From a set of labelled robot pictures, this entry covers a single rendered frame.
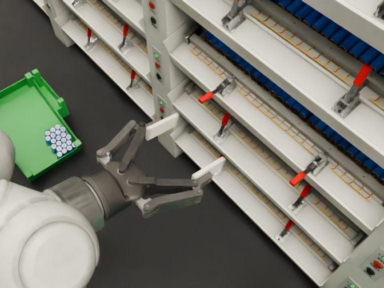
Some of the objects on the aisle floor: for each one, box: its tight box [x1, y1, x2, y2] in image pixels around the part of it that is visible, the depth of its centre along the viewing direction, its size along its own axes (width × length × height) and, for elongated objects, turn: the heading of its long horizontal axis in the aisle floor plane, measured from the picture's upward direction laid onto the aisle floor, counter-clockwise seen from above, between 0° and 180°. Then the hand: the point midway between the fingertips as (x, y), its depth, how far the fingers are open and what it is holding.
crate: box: [0, 72, 82, 182], centre depth 141 cm, size 30×20×8 cm
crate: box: [31, 69, 70, 118], centre depth 151 cm, size 30×20×8 cm
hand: (192, 144), depth 74 cm, fingers open, 11 cm apart
